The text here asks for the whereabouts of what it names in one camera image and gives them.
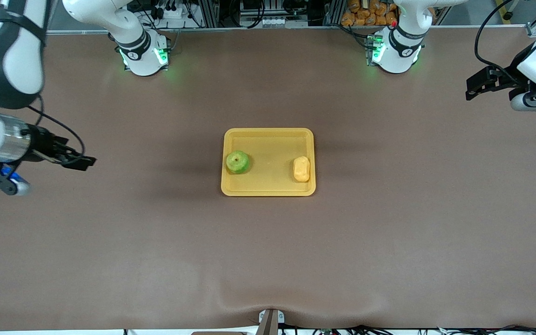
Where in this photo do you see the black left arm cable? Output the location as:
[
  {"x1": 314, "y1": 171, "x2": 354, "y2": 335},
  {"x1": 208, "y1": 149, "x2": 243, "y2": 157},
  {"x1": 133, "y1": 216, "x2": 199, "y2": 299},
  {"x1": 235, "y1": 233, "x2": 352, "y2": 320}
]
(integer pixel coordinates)
[{"x1": 475, "y1": 0, "x2": 529, "y2": 85}]

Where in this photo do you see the yellow potato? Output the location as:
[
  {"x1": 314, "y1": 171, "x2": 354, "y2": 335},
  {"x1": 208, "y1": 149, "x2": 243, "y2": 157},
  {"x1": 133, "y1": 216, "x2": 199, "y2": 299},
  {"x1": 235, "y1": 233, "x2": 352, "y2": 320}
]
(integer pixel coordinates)
[{"x1": 293, "y1": 156, "x2": 311, "y2": 182}]

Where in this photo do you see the pile of orange bread rolls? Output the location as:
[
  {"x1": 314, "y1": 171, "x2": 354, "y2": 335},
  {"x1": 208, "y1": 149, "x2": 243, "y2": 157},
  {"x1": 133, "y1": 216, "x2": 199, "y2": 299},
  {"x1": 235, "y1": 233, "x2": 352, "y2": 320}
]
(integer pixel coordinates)
[{"x1": 341, "y1": 0, "x2": 400, "y2": 27}]

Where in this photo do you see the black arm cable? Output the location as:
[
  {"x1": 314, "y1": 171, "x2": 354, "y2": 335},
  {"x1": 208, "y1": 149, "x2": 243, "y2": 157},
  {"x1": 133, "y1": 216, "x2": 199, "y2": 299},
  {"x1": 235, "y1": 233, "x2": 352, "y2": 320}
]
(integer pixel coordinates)
[
  {"x1": 26, "y1": 95, "x2": 86, "y2": 156},
  {"x1": 475, "y1": 0, "x2": 529, "y2": 85}
]

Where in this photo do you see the silver table edge rail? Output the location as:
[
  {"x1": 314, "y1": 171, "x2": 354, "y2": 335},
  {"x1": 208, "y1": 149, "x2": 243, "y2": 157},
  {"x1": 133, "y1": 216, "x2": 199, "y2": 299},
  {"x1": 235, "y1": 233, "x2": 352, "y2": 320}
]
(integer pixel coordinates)
[{"x1": 45, "y1": 24, "x2": 536, "y2": 36}]

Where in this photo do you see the yellow plastic tray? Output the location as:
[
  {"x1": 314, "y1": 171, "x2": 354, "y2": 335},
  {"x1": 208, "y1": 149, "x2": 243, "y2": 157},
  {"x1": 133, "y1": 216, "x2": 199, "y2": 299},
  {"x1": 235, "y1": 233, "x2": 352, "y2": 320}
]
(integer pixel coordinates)
[{"x1": 221, "y1": 128, "x2": 316, "y2": 197}]

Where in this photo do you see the white power strip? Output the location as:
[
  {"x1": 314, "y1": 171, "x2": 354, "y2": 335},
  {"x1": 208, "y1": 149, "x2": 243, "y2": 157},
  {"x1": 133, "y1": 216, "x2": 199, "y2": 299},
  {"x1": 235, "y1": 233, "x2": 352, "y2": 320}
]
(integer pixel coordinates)
[{"x1": 149, "y1": 5, "x2": 189, "y2": 21}]

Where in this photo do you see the brown table mat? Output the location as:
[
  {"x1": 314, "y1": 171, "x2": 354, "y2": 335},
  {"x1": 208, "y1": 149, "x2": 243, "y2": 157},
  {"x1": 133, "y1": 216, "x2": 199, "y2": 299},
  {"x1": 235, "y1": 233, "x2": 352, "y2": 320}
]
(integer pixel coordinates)
[{"x1": 0, "y1": 26, "x2": 536, "y2": 332}]

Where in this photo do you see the silver metal clamp bracket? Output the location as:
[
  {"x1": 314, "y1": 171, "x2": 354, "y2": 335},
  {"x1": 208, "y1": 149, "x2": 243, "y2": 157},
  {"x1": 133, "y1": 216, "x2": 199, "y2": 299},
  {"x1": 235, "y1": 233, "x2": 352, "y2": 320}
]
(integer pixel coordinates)
[{"x1": 255, "y1": 308, "x2": 285, "y2": 335}]

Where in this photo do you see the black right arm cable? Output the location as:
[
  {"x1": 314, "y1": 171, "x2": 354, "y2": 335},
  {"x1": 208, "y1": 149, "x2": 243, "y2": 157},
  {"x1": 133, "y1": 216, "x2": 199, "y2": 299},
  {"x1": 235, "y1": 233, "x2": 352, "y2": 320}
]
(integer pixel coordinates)
[{"x1": 26, "y1": 95, "x2": 86, "y2": 156}]

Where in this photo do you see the green apple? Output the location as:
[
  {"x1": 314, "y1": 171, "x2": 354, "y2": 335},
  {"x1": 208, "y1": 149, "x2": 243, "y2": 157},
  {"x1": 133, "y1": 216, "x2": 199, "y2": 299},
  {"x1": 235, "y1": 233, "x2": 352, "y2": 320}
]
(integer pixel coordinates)
[{"x1": 226, "y1": 150, "x2": 250, "y2": 175}]

